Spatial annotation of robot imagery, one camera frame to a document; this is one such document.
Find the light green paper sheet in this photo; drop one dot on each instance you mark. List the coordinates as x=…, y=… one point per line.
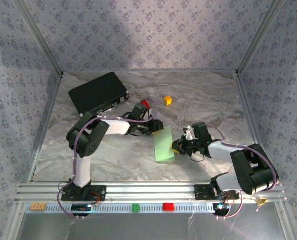
x=163, y=147

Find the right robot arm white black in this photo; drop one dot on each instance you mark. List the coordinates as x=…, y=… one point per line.
x=221, y=151

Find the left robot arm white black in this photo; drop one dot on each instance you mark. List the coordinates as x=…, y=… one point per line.
x=116, y=127

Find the small red toy brick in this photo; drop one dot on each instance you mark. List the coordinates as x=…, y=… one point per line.
x=146, y=102

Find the yellow orange toy cube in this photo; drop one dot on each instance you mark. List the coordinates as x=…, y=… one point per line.
x=168, y=100

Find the wide red toy brick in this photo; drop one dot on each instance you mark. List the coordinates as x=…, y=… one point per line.
x=169, y=207

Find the black hard case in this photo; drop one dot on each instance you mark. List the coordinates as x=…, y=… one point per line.
x=98, y=92

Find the black controller board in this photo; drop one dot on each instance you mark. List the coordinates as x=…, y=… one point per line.
x=222, y=208
x=81, y=208

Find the green toy brick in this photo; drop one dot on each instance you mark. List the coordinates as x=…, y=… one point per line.
x=136, y=208

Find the yellow tape piece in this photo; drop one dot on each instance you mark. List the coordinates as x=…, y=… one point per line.
x=262, y=201

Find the orange tag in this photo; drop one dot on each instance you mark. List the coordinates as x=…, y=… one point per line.
x=38, y=206

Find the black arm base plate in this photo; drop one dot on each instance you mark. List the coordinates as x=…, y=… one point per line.
x=202, y=192
x=98, y=193

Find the aluminium mounting rail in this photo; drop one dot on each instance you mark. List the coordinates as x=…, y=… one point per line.
x=151, y=192

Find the aluminium table edge rail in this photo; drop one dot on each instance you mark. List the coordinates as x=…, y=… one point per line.
x=45, y=130
x=248, y=112

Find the aluminium frame post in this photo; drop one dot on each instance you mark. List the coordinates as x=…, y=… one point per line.
x=260, y=37
x=39, y=37

